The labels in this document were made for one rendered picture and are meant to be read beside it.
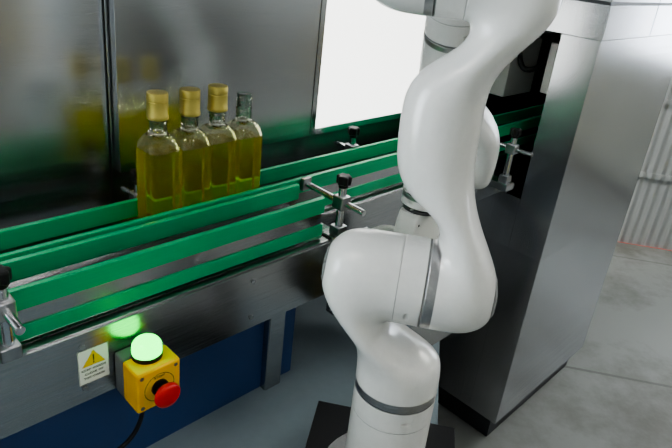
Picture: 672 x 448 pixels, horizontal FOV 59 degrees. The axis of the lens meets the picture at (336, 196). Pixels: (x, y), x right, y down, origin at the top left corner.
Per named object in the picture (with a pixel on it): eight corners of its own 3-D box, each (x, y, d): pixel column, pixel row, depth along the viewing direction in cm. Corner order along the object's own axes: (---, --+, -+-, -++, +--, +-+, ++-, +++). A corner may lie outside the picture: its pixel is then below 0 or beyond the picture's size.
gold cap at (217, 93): (220, 106, 108) (220, 81, 106) (231, 111, 106) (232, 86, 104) (203, 108, 105) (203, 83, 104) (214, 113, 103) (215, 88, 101)
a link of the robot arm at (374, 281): (434, 422, 82) (467, 270, 72) (303, 394, 84) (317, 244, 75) (437, 367, 93) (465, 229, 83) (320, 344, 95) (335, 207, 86)
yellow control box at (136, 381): (157, 372, 96) (156, 334, 93) (182, 398, 92) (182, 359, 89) (115, 391, 91) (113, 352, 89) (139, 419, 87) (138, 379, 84)
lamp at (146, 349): (153, 341, 92) (152, 325, 90) (168, 356, 89) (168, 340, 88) (125, 353, 89) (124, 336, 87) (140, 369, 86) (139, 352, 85)
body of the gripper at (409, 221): (423, 188, 119) (415, 238, 124) (391, 199, 112) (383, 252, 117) (455, 202, 115) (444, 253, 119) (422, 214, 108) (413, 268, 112)
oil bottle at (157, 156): (165, 236, 111) (164, 125, 102) (181, 248, 107) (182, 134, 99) (137, 244, 107) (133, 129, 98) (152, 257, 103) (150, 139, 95)
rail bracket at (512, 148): (470, 191, 173) (486, 116, 164) (522, 212, 163) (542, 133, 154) (460, 194, 170) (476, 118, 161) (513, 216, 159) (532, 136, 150)
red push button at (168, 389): (170, 368, 89) (182, 381, 87) (170, 389, 90) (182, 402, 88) (145, 379, 86) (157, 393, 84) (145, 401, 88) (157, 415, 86)
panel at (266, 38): (413, 111, 172) (433, -13, 159) (421, 114, 170) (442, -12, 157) (113, 168, 112) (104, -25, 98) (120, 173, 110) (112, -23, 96)
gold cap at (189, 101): (193, 110, 104) (193, 85, 102) (204, 115, 102) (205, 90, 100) (174, 112, 101) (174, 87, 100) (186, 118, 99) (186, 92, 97)
